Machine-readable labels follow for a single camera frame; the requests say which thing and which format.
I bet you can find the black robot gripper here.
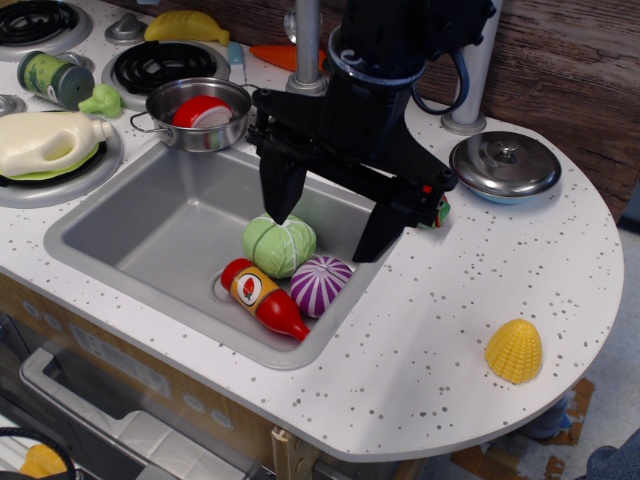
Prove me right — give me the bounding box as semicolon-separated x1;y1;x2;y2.
249;22;458;263

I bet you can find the red and white toy sushi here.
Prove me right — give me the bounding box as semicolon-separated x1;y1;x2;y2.
172;95;233;128

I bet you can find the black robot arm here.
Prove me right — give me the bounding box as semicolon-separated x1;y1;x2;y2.
248;1;495;263

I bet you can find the small steel pan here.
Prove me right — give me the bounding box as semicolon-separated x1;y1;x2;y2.
130;77;252;152

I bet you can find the green toy cabbage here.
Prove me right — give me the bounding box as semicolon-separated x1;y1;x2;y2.
241;213;317;279

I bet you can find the purple toy onion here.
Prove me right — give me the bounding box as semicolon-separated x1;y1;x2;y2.
290;256;353;318

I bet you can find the red toy chili pepper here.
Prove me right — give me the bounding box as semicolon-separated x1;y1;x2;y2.
418;195;451;229

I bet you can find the red toy ketchup bottle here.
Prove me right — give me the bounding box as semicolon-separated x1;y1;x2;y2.
220;258;310;342

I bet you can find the orange toy carrot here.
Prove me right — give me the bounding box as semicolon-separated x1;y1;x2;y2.
249;45;298;72

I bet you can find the grey vertical pole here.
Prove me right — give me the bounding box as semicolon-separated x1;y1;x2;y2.
441;14;499;136

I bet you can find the steel pot lid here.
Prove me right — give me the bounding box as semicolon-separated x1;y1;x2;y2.
449;131;562;190

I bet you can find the silver toy faucet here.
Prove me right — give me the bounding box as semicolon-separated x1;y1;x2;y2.
283;0;328;97

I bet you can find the grey toy sink basin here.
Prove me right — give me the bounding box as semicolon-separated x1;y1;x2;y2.
44;144;380;369

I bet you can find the light blue plate under lid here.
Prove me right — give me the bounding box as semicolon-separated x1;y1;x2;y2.
460;179;556;205

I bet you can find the black coil burner centre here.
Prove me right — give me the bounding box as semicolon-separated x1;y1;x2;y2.
101;41;230;112

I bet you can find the black coil burner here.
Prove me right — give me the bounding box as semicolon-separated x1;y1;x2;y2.
1;1;93;62
101;41;230;112

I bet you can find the yellow toy corn piece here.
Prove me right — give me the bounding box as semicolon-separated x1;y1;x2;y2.
485;318;543;384

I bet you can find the yellow toy banana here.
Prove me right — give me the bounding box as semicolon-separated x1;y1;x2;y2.
144;10;230;46

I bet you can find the front left stove burner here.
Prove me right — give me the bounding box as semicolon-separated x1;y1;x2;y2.
1;131;124;209

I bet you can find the green toy broccoli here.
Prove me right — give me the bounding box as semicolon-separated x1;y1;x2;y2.
78;84;122;118

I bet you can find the silver stove knob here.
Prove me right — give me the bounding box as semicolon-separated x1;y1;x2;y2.
104;13;147;46

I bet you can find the cream toy detergent bottle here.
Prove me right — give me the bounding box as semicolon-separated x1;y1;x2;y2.
1;112;115;177

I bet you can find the green toy can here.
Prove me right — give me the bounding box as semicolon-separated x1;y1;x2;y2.
17;51;95;111

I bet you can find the black coil burner top left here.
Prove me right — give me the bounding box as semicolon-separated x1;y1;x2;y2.
1;1;93;62

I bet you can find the yellow object bottom left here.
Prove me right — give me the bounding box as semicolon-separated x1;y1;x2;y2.
19;444;68;479

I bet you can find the blue handled toy knife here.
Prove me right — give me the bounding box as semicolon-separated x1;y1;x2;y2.
227;41;247;87

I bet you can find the grey oven door handle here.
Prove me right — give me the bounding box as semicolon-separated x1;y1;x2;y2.
20;348;273;479

